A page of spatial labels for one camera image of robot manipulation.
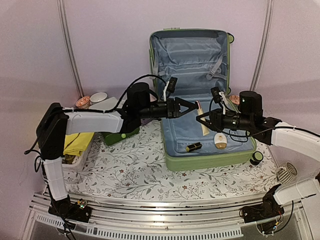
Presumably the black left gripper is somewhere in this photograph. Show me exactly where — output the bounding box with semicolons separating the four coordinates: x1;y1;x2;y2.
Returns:
138;96;198;120

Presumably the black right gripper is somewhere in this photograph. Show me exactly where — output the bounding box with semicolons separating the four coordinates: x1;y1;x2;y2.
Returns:
196;108;254;133

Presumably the cream tube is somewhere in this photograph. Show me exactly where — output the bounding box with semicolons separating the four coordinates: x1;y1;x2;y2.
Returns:
196;100;211;137

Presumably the green hard-shell suitcase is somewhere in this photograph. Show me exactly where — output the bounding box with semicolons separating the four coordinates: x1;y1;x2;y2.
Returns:
149;29;257;171

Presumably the white green drawer box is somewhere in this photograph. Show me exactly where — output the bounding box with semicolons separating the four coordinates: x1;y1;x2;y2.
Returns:
89;97;140;146

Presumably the yellow garment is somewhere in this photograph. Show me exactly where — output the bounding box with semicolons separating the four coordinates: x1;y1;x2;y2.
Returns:
63;132;94;157

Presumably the white perforated plastic basket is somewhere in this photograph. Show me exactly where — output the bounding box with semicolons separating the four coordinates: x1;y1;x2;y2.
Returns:
62;137;94;172

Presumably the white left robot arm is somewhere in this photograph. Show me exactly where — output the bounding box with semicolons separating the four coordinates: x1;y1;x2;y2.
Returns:
35;76;198;217

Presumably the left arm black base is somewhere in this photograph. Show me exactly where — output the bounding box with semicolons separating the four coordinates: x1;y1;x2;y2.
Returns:
48;191;93;223

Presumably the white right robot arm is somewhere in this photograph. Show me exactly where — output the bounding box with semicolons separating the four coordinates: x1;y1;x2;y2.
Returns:
196;87;320;218

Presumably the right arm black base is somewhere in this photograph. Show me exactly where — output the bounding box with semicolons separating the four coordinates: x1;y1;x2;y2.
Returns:
239;184;285;223

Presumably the cream round bottle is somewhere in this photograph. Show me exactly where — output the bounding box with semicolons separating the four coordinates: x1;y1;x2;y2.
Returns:
214;132;228;150

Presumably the small dark tube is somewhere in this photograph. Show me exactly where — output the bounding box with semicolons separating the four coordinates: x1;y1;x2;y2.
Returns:
185;142;203;153

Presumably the floral white table mat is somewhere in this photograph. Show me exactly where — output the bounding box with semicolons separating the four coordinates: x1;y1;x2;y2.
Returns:
64;120;277;202

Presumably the white ribbed round object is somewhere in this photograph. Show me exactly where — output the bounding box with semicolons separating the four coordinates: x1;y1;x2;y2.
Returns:
276;162;298;185

